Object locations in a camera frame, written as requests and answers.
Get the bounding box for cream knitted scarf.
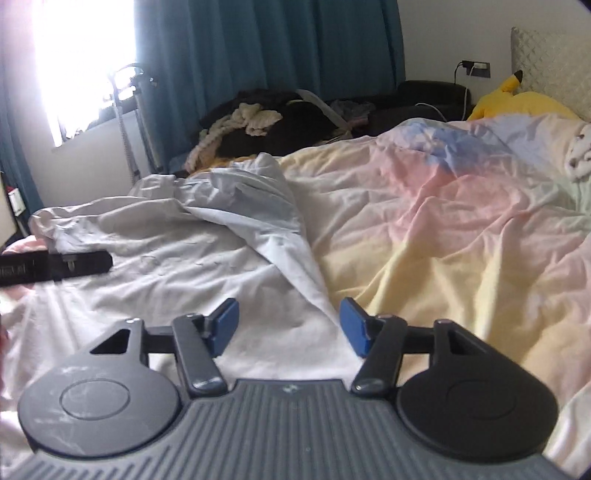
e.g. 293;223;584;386
185;102;283;171

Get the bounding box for window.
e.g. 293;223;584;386
28;0;144;148

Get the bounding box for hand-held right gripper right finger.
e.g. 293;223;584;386
339;298;485;396

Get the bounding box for yellow cloth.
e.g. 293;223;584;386
198;156;254;174

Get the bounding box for pastel bed sheet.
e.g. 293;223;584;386
0;113;591;476

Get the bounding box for white charging cable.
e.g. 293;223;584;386
414;74;472;121

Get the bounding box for garment steamer stand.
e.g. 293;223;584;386
104;62;160;183

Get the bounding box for white patterned cloth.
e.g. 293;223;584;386
566;131;591;180

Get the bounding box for small white box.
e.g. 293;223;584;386
7;186;26;216

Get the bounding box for grey pink garment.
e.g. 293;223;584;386
330;99;376;126

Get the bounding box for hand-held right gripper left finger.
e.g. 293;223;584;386
89;298;240;398

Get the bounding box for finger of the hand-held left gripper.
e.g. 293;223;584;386
51;250;114;282

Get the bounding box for black sofa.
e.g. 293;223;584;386
168;80;474;176

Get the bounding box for light grey strap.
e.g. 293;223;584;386
295;89;354;134

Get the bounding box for white garment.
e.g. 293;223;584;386
28;152;370;384

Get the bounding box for beige quilted headboard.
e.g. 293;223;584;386
510;27;591;125

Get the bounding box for yellow plush toy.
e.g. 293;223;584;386
466;70;583;123

